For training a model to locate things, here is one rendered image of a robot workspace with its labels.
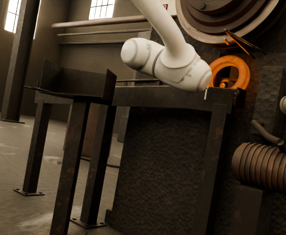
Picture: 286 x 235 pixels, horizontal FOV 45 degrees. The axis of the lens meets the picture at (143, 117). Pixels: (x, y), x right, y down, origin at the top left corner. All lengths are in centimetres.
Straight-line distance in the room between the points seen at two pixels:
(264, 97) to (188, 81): 33
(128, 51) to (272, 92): 50
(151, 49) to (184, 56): 14
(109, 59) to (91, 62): 89
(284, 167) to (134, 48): 54
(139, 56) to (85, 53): 1093
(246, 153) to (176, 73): 31
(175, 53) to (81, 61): 1107
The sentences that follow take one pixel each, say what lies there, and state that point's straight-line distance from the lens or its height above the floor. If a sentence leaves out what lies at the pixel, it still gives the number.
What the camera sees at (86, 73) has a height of 71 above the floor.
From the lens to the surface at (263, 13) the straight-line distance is 132.
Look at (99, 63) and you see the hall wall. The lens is 1129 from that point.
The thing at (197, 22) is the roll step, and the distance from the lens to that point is 142.
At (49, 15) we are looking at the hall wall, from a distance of 1284.
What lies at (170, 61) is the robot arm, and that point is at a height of 72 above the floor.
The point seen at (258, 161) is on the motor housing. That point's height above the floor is 49.
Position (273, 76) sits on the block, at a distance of 123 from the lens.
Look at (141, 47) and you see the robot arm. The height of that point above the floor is 76.
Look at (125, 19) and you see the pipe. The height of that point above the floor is 319.
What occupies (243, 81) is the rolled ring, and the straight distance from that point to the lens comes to 132.
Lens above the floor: 55
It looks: level
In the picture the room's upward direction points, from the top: 10 degrees clockwise
